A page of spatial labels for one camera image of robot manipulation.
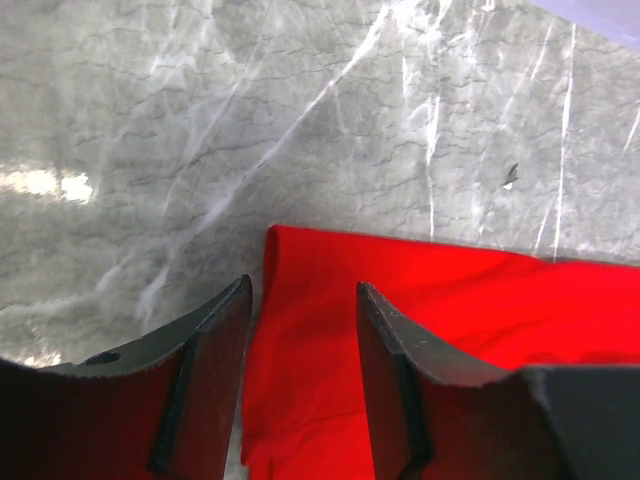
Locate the red t shirt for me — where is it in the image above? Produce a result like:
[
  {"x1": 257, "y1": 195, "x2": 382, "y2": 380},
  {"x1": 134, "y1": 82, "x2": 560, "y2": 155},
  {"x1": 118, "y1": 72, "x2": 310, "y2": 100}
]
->
[{"x1": 241, "y1": 225, "x2": 639, "y2": 479}]

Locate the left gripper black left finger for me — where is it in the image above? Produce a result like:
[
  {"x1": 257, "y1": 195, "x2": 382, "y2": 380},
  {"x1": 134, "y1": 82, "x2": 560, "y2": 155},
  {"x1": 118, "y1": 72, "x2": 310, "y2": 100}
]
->
[{"x1": 1, "y1": 276, "x2": 252, "y2": 479}]

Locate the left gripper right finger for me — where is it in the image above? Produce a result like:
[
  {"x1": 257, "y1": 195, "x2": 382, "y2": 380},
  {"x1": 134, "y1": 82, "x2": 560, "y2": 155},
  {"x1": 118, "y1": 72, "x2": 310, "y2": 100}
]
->
[{"x1": 357, "y1": 283, "x2": 639, "y2": 479}]

